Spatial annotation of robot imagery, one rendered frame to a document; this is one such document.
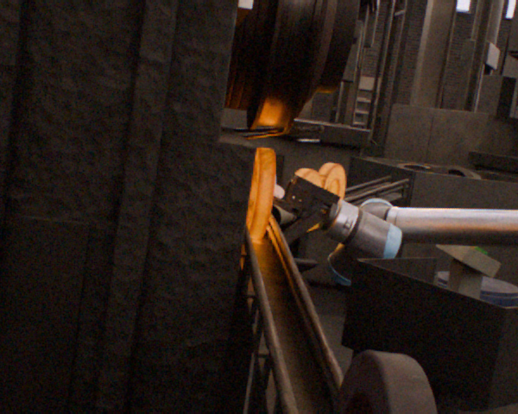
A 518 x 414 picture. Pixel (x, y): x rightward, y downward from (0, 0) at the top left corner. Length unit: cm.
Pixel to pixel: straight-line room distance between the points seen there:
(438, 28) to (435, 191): 698
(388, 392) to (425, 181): 322
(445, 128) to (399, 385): 528
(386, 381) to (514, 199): 352
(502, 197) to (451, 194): 29
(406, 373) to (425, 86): 1004
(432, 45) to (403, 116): 447
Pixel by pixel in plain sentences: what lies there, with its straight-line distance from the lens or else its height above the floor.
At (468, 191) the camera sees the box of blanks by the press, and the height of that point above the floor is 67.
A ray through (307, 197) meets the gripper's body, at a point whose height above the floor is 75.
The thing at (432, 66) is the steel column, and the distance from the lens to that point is 1059.
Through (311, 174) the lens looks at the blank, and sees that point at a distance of 206.
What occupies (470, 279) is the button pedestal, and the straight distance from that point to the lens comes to 245.
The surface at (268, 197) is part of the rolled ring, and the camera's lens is 153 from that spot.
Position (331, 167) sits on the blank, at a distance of 218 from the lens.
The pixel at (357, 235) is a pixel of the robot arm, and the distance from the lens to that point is 175.
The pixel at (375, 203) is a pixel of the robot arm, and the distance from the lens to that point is 198.
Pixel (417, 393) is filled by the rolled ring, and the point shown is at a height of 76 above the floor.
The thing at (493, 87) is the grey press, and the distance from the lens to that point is 557.
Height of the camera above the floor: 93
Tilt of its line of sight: 7 degrees down
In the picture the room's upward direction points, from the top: 8 degrees clockwise
